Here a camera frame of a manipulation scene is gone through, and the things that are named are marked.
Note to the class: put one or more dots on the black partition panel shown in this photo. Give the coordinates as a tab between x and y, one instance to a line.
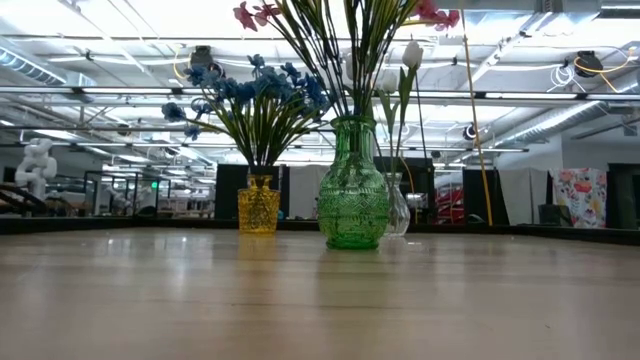
422	175
227	192
625	195
475	195

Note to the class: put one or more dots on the blue artificial flower bunch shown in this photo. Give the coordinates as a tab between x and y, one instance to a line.
314	87
200	75
256	61

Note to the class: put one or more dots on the clear glass vase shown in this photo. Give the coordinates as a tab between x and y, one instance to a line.
400	215

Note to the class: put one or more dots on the yellow glass vase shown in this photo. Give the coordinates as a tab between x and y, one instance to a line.
258	207

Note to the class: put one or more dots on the red metal rack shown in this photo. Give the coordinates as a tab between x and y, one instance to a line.
448	205

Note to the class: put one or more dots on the white hanging cloth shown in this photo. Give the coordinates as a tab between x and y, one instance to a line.
520	195

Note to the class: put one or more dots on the green glass vase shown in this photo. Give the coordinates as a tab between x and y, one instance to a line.
352	200

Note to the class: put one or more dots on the silver ventilation duct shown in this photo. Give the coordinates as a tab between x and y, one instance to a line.
560	125
30	67

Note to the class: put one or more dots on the floral patterned cloth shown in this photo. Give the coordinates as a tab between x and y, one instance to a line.
580	195

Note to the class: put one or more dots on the black framed robot cell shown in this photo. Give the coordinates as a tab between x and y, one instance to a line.
85	195

